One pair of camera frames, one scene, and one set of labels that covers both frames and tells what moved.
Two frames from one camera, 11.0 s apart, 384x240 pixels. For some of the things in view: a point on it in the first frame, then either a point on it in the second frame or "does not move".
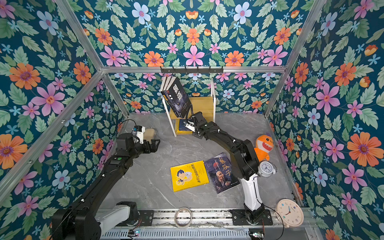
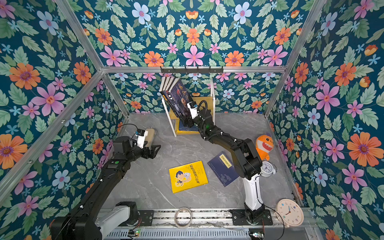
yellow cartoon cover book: x=189 y=175 does not move
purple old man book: x=222 y=173 to x=181 y=97
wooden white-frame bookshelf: x=206 y=105 does not move
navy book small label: x=182 y=127 does not move
